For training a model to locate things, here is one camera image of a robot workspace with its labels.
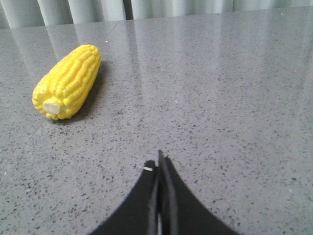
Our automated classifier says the white pleated curtain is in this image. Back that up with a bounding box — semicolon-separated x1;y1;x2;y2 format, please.
0;0;313;29

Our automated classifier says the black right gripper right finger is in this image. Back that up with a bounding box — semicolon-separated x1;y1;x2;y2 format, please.
158;150;237;235

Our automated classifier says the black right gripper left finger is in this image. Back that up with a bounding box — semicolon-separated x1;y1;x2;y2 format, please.
91;160;158;235

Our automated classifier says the yellow corn cob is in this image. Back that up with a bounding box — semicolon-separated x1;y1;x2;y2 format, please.
32;44;101;120

